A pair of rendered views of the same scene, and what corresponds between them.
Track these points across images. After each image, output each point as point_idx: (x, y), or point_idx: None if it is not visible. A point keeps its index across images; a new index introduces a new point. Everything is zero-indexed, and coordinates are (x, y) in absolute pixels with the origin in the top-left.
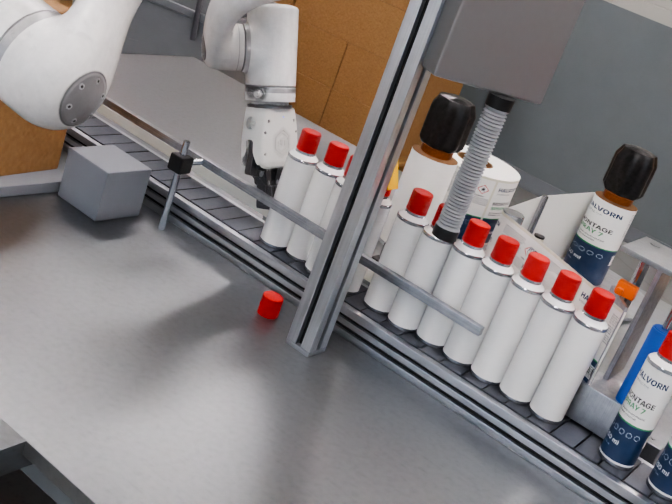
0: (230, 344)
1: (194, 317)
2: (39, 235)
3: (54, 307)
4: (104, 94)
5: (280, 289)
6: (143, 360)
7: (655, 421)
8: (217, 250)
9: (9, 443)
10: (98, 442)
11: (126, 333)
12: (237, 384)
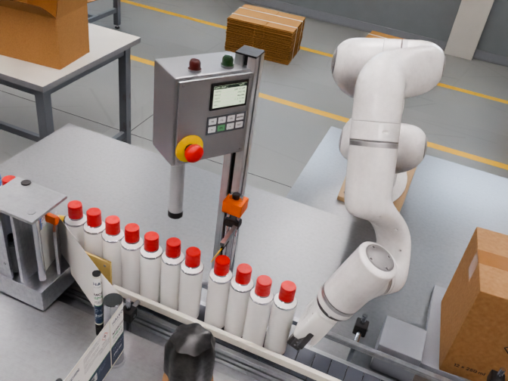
0: (253, 273)
1: (278, 283)
2: (380, 304)
3: (329, 256)
4: (340, 144)
5: None
6: (279, 244)
7: None
8: None
9: (288, 195)
10: (267, 204)
11: (295, 255)
12: (239, 249)
